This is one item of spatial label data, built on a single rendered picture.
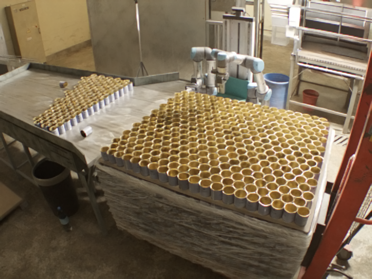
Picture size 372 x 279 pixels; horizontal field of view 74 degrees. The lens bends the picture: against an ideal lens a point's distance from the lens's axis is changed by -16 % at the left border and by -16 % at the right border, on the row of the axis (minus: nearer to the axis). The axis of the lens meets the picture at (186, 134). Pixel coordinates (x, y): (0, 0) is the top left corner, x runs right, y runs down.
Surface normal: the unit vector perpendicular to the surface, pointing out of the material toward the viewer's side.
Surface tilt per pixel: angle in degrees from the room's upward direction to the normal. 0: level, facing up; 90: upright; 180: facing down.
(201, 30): 90
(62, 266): 0
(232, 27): 90
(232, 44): 90
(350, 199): 90
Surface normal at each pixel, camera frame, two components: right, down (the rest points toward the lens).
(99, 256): -0.04, -0.84
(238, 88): -0.55, 0.47
